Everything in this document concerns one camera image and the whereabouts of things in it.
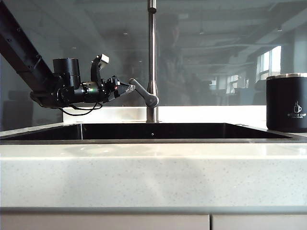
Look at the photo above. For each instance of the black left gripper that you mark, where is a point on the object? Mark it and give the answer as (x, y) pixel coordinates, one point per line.
(111, 89)

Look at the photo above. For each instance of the black steel mug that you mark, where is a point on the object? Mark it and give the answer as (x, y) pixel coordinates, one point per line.
(283, 103)

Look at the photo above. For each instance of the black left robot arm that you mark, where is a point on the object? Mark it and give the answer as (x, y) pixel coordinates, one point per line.
(24, 55)

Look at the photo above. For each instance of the stainless steel faucet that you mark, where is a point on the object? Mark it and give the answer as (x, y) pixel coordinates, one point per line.
(151, 48)

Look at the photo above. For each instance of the black sink basin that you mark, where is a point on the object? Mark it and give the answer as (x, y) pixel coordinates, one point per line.
(168, 130)

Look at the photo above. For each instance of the white cabinet door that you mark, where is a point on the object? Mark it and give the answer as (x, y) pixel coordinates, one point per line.
(96, 222)
(259, 222)

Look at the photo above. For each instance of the white wrist camera on bracket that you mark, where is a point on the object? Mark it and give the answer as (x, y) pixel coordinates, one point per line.
(104, 58)

